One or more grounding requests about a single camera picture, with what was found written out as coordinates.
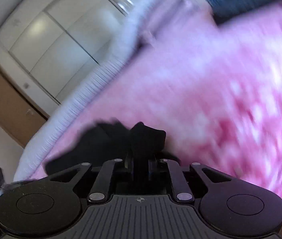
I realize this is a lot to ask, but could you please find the brown wooden door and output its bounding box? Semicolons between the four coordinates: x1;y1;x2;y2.
0;67;48;147

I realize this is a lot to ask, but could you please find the pink floral blanket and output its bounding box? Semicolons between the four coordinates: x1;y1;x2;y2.
32;0;282;198

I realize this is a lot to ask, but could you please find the black zip jacket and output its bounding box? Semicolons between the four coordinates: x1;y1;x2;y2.
45;121;180;175

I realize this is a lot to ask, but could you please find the white ribbed bedspread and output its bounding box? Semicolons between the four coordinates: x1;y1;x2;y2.
13;0;159;182

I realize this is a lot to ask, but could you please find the white wardrobe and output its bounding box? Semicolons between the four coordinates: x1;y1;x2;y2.
0;0;136;102

